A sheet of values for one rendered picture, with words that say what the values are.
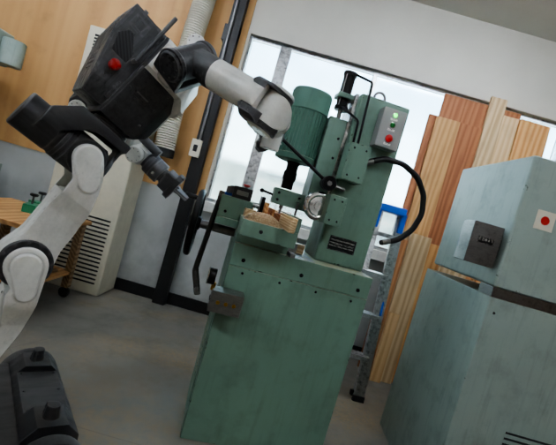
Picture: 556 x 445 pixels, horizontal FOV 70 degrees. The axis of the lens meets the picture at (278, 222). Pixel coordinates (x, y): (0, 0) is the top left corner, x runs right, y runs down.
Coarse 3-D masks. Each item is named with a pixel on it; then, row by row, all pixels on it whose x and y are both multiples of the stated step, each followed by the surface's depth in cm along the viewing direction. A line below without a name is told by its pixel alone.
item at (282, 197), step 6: (276, 192) 171; (282, 192) 172; (288, 192) 172; (294, 192) 172; (276, 198) 171; (282, 198) 172; (288, 198) 172; (294, 198) 172; (282, 204) 172; (288, 204) 172; (294, 204) 173; (300, 204) 173; (300, 210) 173
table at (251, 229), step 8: (216, 216) 162; (240, 216) 162; (224, 224) 163; (232, 224) 163; (240, 224) 147; (248, 224) 143; (256, 224) 144; (264, 224) 144; (240, 232) 143; (248, 232) 144; (256, 232) 144; (264, 232) 144; (272, 232) 145; (280, 232) 145; (288, 232) 145; (264, 240) 144; (272, 240) 145; (280, 240) 145; (288, 240) 146; (296, 240) 146
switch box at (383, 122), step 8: (384, 112) 160; (392, 112) 161; (400, 112) 161; (384, 120) 161; (392, 120) 161; (400, 120) 161; (376, 128) 164; (384, 128) 161; (392, 128) 161; (400, 128) 162; (376, 136) 161; (384, 136) 161; (400, 136) 162; (376, 144) 161; (384, 144) 161; (392, 144) 162
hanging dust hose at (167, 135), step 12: (192, 0) 288; (204, 0) 282; (192, 12) 283; (204, 12) 284; (192, 24) 282; (204, 24) 286; (168, 120) 285; (180, 120) 290; (168, 132) 285; (156, 144) 288; (168, 144) 287; (168, 156) 288
